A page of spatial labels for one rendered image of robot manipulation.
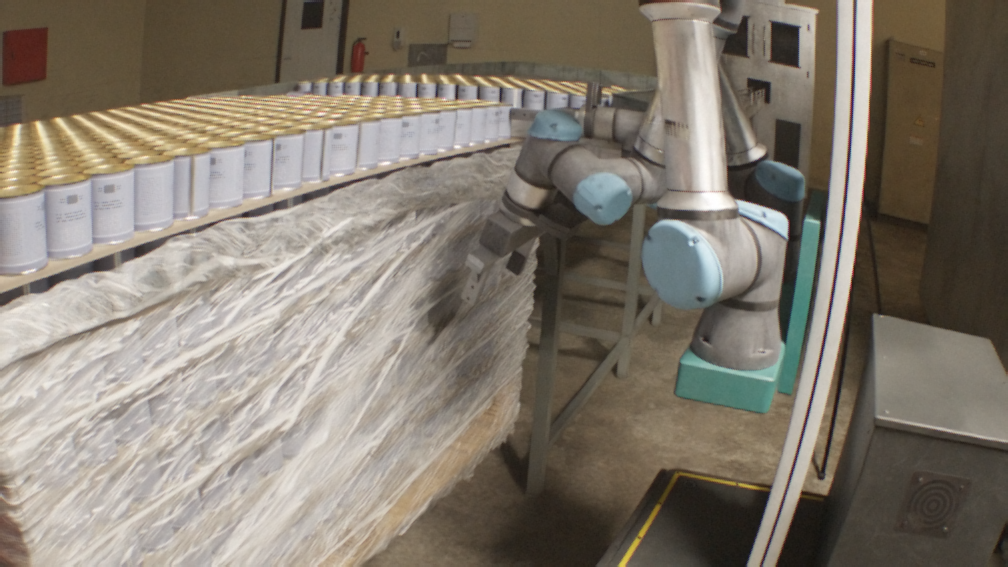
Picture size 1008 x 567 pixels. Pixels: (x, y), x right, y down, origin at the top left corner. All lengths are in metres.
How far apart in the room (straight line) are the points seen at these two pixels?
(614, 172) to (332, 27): 8.83
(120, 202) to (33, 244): 0.13
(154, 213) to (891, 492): 1.16
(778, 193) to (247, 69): 9.69
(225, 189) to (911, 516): 1.16
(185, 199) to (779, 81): 6.12
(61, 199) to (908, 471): 1.25
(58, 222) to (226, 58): 10.43
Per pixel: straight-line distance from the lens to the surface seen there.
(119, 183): 0.82
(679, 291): 1.03
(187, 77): 11.79
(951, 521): 1.35
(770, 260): 1.13
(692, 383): 1.18
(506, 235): 1.26
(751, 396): 1.17
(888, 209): 7.95
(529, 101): 2.39
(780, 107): 6.73
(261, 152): 1.01
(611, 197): 1.15
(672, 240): 1.01
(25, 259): 0.75
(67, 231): 0.78
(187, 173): 0.91
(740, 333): 1.16
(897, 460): 1.27
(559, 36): 8.61
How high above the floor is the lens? 1.33
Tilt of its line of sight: 19 degrees down
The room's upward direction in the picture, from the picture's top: 3 degrees clockwise
